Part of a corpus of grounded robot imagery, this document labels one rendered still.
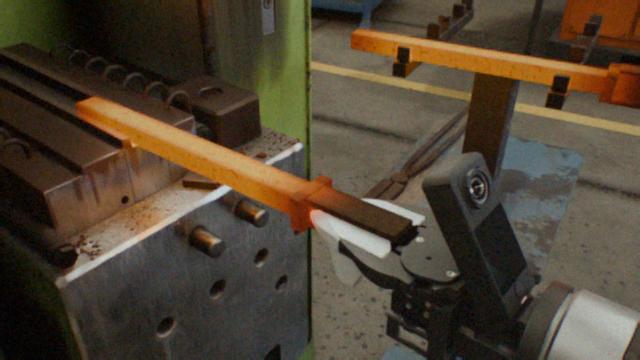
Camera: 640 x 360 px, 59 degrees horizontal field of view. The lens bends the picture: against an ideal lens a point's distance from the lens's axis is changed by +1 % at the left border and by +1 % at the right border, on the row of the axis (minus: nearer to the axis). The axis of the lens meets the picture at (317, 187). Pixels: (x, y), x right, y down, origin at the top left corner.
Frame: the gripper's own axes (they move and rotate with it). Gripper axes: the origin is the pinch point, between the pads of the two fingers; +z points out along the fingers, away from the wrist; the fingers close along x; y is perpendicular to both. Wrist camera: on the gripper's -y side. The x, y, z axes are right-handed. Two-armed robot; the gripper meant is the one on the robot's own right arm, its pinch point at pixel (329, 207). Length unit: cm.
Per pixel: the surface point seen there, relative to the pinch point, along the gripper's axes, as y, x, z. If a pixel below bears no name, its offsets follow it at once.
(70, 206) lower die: 6.3, -10.3, 27.7
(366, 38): -1.3, 34.9, 20.8
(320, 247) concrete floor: 102, 89, 76
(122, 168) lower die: 4.8, -3.4, 27.7
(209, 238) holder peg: 13.3, 0.6, 18.9
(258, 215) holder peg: 13.7, 7.9, 18.0
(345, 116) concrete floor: 102, 179, 133
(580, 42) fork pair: 0, 55, -3
